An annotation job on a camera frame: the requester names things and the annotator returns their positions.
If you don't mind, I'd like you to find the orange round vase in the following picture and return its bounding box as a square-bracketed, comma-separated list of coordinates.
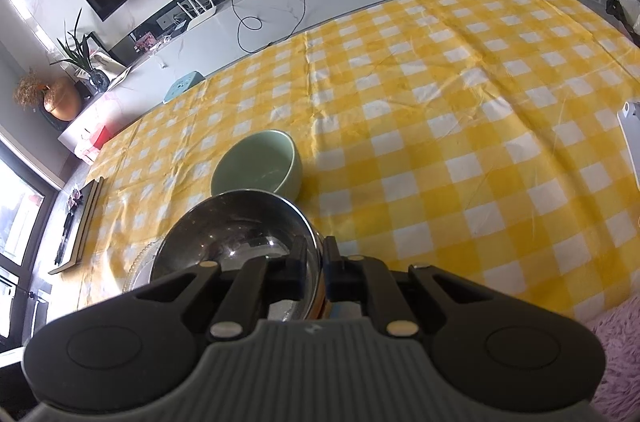
[42, 77, 83, 121]

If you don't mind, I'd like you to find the dark framed board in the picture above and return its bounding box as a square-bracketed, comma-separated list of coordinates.
[47, 177, 103, 275]

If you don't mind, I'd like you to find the pink fluffy rug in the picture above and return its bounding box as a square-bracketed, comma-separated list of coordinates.
[585, 292, 640, 422]

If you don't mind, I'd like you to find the white device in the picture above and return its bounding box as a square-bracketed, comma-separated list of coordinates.
[617, 100, 640, 183]

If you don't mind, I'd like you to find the yellow checked tablecloth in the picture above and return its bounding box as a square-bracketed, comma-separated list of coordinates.
[80, 0, 640, 328]

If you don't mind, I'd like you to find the clear glass plate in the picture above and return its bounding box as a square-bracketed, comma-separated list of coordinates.
[122, 235, 168, 295]

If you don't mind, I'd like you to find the white router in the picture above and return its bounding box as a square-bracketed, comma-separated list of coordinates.
[177, 0, 221, 22]

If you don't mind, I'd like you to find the plant in glass vase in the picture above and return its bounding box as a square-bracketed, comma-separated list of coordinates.
[50, 7, 111, 93]

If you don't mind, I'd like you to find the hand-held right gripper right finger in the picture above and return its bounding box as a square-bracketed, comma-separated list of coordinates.
[322, 235, 493, 338]

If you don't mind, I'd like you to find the black device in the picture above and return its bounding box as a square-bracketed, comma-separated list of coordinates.
[605, 0, 640, 36]

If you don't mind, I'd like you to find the black cable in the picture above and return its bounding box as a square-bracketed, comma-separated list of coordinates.
[230, 0, 306, 53]

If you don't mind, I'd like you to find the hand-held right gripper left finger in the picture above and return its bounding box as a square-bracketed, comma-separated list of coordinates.
[135, 235, 310, 343]

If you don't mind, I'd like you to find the green ceramic bowl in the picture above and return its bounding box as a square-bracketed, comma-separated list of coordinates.
[210, 129, 303, 203]

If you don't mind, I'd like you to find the orange steel bowl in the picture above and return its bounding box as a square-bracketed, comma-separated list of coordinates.
[149, 189, 331, 320]

